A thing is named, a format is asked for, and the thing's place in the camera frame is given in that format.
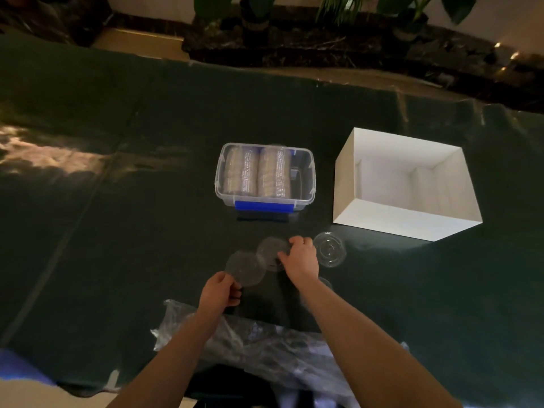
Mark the clear plastic bag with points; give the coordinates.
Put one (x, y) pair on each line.
(263, 348)

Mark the person's left forearm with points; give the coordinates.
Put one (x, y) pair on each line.
(170, 365)

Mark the person's left hand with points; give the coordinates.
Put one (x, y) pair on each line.
(216, 295)

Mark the white cardboard box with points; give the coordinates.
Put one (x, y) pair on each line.
(382, 225)

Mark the large-leaf potted plant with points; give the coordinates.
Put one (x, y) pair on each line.
(255, 16)
(459, 6)

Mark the person's right hand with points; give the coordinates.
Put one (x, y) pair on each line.
(301, 263)

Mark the person's dark trousers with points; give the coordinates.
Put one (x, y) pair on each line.
(238, 393)

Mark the short dark marble ledge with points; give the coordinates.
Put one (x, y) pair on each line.
(63, 16)

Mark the long dark marble planter ledge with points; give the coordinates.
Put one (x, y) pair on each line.
(318, 46)

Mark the grassy potted plant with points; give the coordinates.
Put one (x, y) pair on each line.
(340, 6)

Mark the clear plastic lid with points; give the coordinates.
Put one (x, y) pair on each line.
(246, 267)
(268, 250)
(325, 282)
(329, 249)

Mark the dark green table cover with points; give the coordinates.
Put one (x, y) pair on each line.
(106, 229)

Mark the person's right forearm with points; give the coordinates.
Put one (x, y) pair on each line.
(369, 352)

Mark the stack of clear plastic cups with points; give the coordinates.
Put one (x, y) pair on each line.
(240, 169)
(274, 172)

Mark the clear bin with blue latches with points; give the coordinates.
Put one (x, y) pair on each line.
(263, 206)

